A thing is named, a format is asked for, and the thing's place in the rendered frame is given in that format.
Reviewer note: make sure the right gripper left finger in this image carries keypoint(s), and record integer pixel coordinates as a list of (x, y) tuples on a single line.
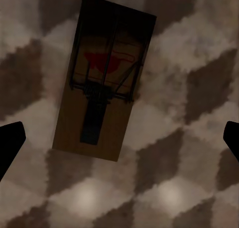
[(12, 137)]

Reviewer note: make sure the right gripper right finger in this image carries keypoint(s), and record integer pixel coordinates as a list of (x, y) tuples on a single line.
[(231, 137)]

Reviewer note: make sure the mousetrap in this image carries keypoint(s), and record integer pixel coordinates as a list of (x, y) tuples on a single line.
[(107, 59)]

